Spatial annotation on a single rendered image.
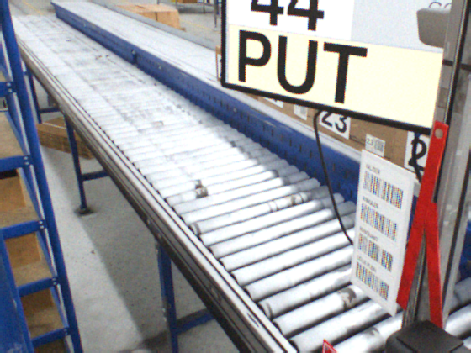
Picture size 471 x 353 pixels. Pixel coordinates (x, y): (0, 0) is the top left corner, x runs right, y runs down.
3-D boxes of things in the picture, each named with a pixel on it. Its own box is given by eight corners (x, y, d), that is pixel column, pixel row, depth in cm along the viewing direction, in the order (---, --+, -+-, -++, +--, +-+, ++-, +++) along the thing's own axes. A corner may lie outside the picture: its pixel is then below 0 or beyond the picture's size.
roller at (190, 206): (171, 211, 142) (172, 225, 143) (312, 172, 168) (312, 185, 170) (165, 204, 145) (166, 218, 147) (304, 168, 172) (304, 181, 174)
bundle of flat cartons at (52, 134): (136, 139, 396) (134, 125, 391) (90, 160, 358) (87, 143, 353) (77, 125, 425) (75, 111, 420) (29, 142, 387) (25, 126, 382)
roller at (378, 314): (283, 337, 95) (296, 360, 93) (455, 257, 122) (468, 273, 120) (278, 348, 99) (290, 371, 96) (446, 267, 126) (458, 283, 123)
